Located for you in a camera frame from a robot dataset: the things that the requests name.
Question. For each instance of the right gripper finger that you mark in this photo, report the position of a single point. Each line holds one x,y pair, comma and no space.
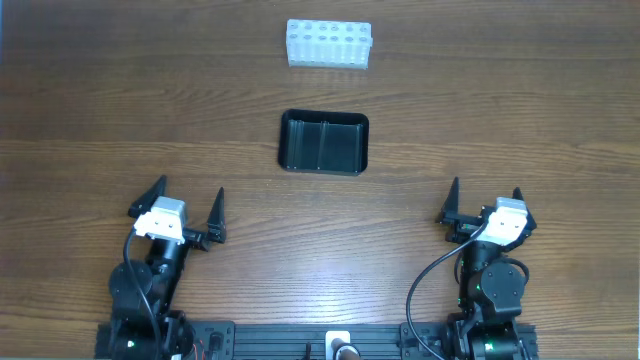
522,201
451,200

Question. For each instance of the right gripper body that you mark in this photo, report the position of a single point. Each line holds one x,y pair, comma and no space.
465,227

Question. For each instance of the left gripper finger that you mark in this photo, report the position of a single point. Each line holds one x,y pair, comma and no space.
217,212
150,196

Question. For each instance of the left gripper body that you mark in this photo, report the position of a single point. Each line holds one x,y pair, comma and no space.
197,239

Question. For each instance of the clear test tube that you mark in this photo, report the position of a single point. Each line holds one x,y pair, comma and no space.
296,145
322,145

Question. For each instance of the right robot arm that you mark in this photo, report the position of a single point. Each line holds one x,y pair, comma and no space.
492,287

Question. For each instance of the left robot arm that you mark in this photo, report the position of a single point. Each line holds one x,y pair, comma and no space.
135,295

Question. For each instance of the black tray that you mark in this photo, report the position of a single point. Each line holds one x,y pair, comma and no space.
342,145

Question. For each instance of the white test tube rack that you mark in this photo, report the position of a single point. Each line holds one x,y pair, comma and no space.
329,47

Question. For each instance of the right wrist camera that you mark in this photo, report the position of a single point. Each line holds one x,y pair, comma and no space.
506,220

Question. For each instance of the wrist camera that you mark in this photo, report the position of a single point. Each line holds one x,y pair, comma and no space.
161,220
506,220

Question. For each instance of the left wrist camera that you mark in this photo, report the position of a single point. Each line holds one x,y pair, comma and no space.
161,220

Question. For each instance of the mounting rail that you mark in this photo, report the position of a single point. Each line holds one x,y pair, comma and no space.
280,342

